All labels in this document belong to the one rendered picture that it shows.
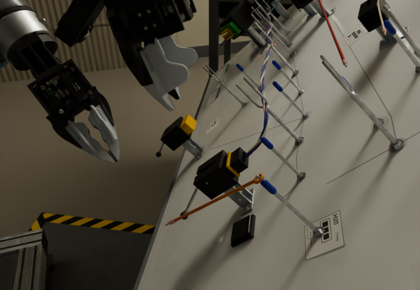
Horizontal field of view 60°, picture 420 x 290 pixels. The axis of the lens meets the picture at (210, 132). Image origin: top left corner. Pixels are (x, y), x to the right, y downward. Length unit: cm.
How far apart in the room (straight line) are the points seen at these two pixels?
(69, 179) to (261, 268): 201
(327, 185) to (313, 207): 3
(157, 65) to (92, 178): 195
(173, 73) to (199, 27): 343
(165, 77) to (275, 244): 25
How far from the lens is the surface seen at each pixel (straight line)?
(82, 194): 227
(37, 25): 61
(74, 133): 59
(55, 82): 56
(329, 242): 43
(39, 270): 166
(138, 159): 245
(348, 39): 78
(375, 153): 48
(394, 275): 37
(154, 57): 44
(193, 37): 388
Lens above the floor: 146
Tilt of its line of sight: 33 degrees down
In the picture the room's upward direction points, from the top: straight up
